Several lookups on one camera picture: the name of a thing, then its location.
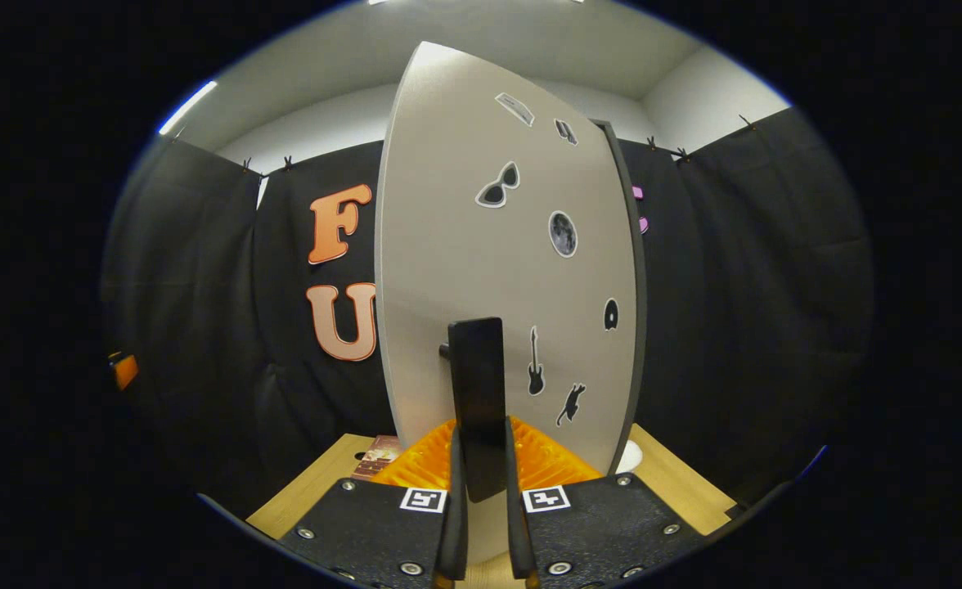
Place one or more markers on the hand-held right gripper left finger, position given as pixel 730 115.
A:
pixel 453 540

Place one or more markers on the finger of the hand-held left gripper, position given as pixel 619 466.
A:
pixel 126 372

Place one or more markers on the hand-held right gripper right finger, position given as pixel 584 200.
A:
pixel 518 540

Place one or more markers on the dark grey cabinet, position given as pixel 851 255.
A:
pixel 640 327

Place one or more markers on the beige cabinet door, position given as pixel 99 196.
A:
pixel 448 245

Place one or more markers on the small white round jar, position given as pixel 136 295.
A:
pixel 630 458

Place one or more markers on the black backdrop cloth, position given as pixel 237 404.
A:
pixel 759 286

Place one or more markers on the row of cloth clips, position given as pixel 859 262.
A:
pixel 651 144

